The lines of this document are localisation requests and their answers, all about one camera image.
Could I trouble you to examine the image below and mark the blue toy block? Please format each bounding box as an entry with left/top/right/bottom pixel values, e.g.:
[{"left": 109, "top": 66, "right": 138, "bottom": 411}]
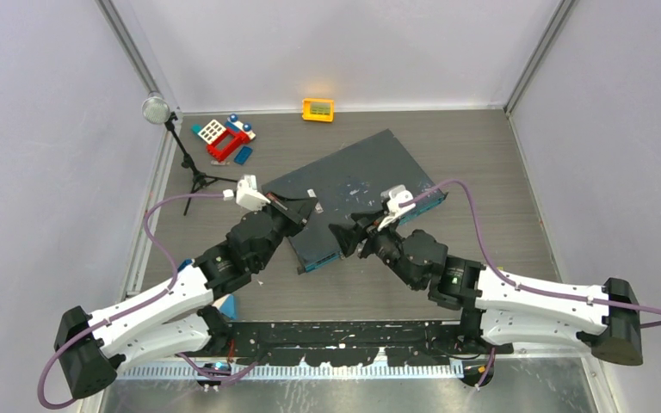
[{"left": 177, "top": 259, "right": 193, "bottom": 273}]

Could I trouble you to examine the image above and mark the small blue toy brick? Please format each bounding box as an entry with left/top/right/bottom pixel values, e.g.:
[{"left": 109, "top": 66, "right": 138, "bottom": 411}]
[{"left": 233, "top": 145, "right": 253, "bottom": 165}]

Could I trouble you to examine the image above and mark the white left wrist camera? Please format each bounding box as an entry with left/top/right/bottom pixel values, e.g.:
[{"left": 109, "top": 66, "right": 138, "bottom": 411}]
[{"left": 222, "top": 175, "right": 270, "bottom": 211}]

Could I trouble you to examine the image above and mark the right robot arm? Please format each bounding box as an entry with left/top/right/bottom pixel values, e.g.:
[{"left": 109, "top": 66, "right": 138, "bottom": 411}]
[{"left": 329, "top": 213, "right": 644, "bottom": 367}]

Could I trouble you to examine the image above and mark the blue white wedge block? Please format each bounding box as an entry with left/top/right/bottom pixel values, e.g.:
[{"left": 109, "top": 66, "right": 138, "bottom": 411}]
[{"left": 213, "top": 294, "right": 237, "bottom": 320}]

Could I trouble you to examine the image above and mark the dark grey network switch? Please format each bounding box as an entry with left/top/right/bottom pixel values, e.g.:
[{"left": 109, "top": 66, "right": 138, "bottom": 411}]
[{"left": 263, "top": 129, "right": 434, "bottom": 274}]

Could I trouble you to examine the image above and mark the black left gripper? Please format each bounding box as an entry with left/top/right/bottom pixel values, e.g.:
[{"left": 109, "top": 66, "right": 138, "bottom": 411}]
[{"left": 254, "top": 191, "right": 317, "bottom": 272}]

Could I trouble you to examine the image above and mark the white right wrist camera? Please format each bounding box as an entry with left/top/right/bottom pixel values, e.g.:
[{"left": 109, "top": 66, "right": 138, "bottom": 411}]
[{"left": 377, "top": 185, "right": 416, "bottom": 231}]

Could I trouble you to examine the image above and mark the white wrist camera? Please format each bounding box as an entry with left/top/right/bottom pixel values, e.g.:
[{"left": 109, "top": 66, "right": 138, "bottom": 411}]
[
  {"left": 222, "top": 175, "right": 270, "bottom": 211},
  {"left": 377, "top": 185, "right": 416, "bottom": 231}
]

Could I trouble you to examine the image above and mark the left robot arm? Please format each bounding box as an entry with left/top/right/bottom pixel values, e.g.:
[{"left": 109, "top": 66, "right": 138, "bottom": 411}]
[{"left": 39, "top": 189, "right": 318, "bottom": 400}]

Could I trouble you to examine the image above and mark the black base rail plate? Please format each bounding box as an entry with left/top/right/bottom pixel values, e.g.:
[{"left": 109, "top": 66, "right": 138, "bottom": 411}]
[{"left": 199, "top": 321, "right": 492, "bottom": 367}]

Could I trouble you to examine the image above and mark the red toy brick frame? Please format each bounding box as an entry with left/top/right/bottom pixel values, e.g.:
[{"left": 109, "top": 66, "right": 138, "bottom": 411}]
[{"left": 206, "top": 129, "right": 251, "bottom": 162}]

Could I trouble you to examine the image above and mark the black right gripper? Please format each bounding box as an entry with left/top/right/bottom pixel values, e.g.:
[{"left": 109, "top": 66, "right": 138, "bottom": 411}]
[{"left": 330, "top": 207, "right": 421, "bottom": 289}]

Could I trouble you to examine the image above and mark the blue white toy brick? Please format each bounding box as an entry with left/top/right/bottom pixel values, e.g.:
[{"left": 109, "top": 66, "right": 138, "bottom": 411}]
[{"left": 225, "top": 114, "right": 256, "bottom": 140}]

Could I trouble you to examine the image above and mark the white window toy brick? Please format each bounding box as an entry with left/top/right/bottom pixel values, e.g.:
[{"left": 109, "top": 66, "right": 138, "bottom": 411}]
[{"left": 197, "top": 120, "right": 226, "bottom": 145}]

